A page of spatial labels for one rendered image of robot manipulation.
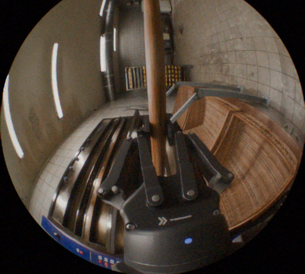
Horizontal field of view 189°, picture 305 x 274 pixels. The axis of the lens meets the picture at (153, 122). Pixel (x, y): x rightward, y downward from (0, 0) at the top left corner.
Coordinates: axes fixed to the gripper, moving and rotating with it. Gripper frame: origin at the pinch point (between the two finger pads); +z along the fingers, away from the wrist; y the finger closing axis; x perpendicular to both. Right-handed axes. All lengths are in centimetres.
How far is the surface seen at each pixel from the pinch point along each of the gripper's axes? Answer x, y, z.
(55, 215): -60, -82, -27
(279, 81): 28, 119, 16
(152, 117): 2.5, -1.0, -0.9
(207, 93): 0.5, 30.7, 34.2
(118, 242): -46, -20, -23
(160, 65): 10.9, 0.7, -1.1
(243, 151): -33, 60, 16
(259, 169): -32, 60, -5
